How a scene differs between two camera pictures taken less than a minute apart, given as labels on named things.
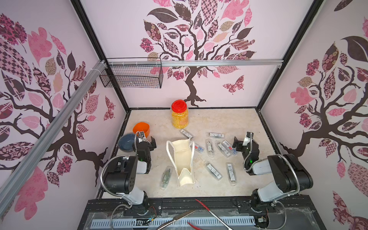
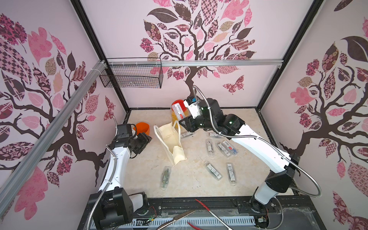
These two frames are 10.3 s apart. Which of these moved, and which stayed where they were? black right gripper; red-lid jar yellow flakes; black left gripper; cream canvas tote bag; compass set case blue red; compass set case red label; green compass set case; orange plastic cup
Moved: black right gripper; black left gripper; cream canvas tote bag; compass set case red label
Stayed: orange plastic cup; compass set case blue red; red-lid jar yellow flakes; green compass set case
